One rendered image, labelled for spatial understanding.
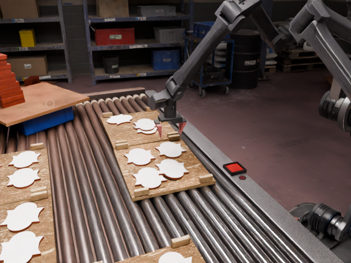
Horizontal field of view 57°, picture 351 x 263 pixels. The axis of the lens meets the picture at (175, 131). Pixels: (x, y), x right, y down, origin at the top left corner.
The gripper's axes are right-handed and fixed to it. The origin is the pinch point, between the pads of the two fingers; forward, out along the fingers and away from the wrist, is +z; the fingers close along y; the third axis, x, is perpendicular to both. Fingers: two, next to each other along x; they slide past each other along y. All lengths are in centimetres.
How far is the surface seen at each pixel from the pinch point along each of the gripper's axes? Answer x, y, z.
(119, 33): 432, 53, 18
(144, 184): -25.2, -19.2, 7.7
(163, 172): -21.0, -10.1, 6.7
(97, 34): 434, 17, 18
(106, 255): -54, -38, 10
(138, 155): -1.9, -16.0, 7.6
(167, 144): 4.5, 0.1, 7.6
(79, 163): 4.9, -42.2, 10.2
